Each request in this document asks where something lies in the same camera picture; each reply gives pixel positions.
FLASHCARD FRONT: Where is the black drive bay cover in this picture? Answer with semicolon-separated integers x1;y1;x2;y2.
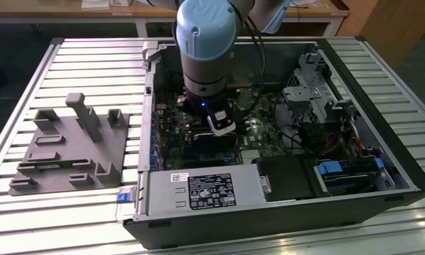
255;157;320;202

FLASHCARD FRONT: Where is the black graphics card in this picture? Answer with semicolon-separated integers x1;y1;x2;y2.
194;132;238;150

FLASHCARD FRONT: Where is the green motherboard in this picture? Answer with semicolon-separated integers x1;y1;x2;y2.
154;84;295;171

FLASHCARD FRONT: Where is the silver chipset heatsink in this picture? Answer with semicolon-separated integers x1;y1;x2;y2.
242;150;263;162

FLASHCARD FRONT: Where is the grey metal drive cage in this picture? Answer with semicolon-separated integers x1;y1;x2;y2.
283;52;359;125

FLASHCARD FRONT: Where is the grey power supply with label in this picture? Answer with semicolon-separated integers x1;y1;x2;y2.
138;164;267;219

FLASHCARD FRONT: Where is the grey parts rack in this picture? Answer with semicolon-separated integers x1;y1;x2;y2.
7;92;131;197

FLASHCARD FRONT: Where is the blue case side latch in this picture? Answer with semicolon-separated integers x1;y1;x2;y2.
116;189;132;205

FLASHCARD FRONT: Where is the hard disk in blue carrier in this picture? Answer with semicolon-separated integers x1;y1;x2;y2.
314;159;383;194

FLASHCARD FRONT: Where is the green RAM stick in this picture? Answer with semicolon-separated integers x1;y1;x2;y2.
31;161;75;168

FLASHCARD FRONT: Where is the black open PC case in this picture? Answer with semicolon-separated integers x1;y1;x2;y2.
122;36;425;250

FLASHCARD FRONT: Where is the wooden desk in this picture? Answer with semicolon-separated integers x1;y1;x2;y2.
0;0;351;38

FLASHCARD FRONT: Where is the wooden cabinet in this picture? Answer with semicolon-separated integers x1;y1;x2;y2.
346;0;425;69

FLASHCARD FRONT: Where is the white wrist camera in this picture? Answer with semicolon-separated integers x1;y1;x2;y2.
207;99;238;138

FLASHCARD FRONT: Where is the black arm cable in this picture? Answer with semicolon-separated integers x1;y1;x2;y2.
240;15;267;92

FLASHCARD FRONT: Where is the black internal cable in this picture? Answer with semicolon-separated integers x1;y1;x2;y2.
279;123;316;155

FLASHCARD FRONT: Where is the yellow and red wire bundle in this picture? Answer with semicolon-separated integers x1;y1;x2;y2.
324;132;363;157

